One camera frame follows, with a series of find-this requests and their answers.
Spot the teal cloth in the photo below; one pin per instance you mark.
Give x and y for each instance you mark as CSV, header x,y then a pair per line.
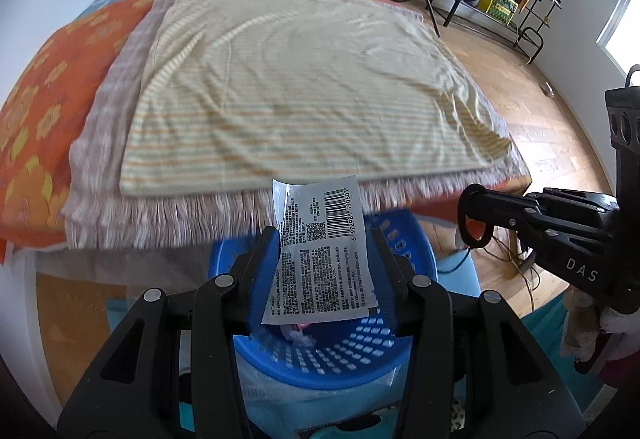
x,y
545,344

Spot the blue plastic basket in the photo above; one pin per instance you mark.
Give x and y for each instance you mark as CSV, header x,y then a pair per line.
x,y
345,359

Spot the light blue plastic bag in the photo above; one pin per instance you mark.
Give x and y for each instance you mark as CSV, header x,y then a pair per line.
x,y
300,406

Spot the silver printed plastic packet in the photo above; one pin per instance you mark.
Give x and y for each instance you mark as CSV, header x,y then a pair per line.
x,y
320,269

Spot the person's right forearm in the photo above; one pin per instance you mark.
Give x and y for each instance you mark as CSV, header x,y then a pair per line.
x,y
585,319

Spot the window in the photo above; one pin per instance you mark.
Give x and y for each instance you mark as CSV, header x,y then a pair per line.
x,y
625,34

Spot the orange floral bed sheet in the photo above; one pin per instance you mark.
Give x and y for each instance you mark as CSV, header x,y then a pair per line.
x,y
40,119

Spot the yellow striped blanket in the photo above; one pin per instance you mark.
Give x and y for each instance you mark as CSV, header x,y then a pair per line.
x,y
300,94

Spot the small white floor object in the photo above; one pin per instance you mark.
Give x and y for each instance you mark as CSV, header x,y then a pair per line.
x,y
548,90

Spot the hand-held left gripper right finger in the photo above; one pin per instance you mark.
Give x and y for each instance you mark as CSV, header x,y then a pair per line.
x,y
395,279

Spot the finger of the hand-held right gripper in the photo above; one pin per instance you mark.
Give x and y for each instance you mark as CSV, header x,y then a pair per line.
x,y
575,203
505,211

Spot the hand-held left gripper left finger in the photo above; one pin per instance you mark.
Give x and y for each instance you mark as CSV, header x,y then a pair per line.
x,y
270,264

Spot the yellow plastic crate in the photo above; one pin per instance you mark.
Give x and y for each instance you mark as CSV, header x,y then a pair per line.
x,y
497,4

